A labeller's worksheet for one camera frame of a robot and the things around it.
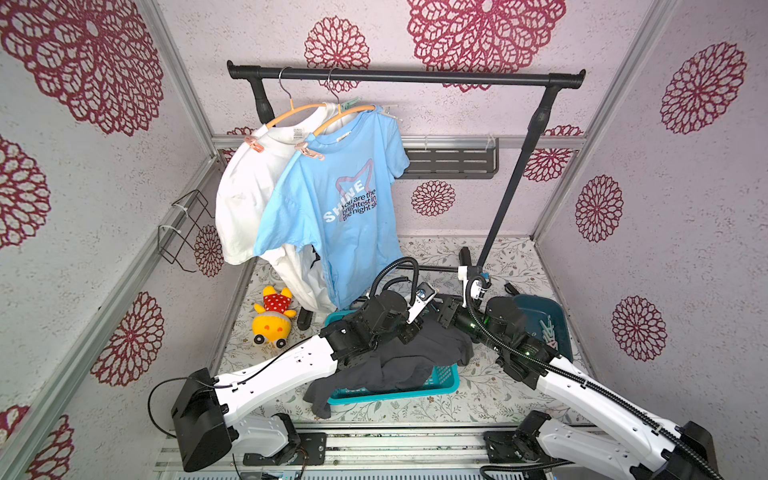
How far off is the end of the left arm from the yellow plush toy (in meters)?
0.39

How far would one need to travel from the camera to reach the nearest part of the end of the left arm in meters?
0.64

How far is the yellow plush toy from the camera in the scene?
0.89 m
